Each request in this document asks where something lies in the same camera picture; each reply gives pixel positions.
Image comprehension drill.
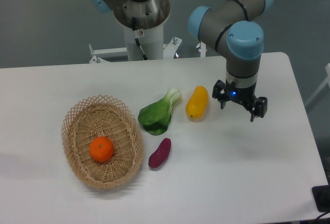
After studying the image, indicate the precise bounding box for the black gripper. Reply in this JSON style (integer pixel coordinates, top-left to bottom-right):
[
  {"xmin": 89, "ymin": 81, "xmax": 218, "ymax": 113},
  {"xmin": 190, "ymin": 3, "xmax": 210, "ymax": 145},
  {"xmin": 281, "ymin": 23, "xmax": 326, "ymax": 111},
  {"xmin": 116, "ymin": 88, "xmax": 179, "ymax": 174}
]
[{"xmin": 212, "ymin": 80, "xmax": 268, "ymax": 122}]

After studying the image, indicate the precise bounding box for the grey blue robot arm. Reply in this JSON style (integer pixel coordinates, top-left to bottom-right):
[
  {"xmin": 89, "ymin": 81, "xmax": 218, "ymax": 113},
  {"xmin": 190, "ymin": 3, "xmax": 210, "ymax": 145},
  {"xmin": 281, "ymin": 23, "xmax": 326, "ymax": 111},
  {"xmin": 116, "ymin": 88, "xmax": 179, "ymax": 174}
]
[{"xmin": 91, "ymin": 0, "xmax": 274, "ymax": 118}]

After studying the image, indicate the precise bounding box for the woven wicker basket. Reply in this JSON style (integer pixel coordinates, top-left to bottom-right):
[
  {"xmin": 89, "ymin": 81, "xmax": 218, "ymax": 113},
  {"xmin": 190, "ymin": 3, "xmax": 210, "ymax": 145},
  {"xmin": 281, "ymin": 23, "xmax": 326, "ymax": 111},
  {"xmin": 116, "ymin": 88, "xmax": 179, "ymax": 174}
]
[{"xmin": 61, "ymin": 95, "xmax": 144, "ymax": 189}]

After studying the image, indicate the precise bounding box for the yellow mango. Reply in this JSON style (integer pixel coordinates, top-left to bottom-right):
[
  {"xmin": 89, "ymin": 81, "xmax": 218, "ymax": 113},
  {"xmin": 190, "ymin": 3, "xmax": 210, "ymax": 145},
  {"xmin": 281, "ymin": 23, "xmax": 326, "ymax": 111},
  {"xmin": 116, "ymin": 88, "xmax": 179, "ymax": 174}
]
[{"xmin": 186, "ymin": 86, "xmax": 208, "ymax": 120}]

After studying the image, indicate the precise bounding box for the green bok choy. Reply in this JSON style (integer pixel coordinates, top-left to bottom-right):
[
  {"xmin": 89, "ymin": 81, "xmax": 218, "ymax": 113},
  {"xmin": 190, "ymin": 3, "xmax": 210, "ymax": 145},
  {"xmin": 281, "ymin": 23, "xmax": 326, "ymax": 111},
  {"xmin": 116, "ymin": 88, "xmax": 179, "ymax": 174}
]
[{"xmin": 138, "ymin": 88, "xmax": 182, "ymax": 136}]

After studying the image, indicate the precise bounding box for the purple sweet potato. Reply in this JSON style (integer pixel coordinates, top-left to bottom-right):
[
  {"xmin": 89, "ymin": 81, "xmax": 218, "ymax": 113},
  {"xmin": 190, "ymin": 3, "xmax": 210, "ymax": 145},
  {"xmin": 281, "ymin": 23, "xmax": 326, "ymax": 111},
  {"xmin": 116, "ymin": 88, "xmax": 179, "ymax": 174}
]
[{"xmin": 148, "ymin": 138, "xmax": 172, "ymax": 169}]

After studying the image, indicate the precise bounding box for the black device at table edge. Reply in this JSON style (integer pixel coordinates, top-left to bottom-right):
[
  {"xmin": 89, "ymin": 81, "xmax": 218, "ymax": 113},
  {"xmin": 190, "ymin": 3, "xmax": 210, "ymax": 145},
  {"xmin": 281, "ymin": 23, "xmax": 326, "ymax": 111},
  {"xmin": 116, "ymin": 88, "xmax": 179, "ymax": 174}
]
[{"xmin": 311, "ymin": 185, "xmax": 329, "ymax": 212}]

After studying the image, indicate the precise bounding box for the orange fruit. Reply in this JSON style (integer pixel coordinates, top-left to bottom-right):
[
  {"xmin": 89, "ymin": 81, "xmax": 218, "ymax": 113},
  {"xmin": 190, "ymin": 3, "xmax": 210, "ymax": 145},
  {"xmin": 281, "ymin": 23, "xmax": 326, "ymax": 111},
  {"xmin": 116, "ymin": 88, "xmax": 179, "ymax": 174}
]
[{"xmin": 89, "ymin": 136, "xmax": 114, "ymax": 163}]

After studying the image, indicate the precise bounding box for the white frame at right edge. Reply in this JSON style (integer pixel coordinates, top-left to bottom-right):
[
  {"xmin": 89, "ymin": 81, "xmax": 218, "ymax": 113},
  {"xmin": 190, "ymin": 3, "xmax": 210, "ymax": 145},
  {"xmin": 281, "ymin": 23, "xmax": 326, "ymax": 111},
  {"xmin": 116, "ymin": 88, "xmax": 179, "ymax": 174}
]
[{"xmin": 305, "ymin": 63, "xmax": 329, "ymax": 109}]

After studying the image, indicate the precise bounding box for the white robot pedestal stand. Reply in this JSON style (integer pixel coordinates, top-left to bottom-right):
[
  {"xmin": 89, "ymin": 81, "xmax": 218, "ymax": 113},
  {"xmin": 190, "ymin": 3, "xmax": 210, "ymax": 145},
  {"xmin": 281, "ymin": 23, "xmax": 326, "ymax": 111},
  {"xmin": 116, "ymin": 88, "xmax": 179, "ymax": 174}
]
[{"xmin": 89, "ymin": 24, "xmax": 183, "ymax": 63}]

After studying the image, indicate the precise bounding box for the black cable on pedestal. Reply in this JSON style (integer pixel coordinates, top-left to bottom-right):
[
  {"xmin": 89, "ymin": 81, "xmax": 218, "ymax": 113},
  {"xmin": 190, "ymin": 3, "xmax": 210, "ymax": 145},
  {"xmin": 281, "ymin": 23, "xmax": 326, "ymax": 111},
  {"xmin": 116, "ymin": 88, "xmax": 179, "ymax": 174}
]
[{"xmin": 131, "ymin": 17, "xmax": 150, "ymax": 61}]

